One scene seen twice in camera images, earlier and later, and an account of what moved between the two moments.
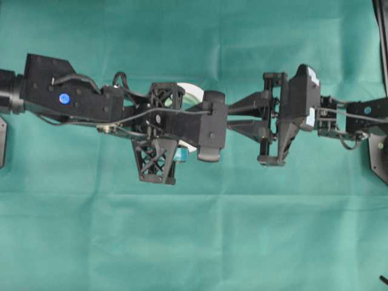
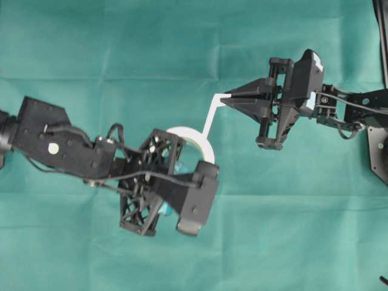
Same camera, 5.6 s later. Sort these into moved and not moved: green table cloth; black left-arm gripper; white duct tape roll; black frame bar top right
Moved: black left-arm gripper; white duct tape roll
Not moved: green table cloth; black frame bar top right
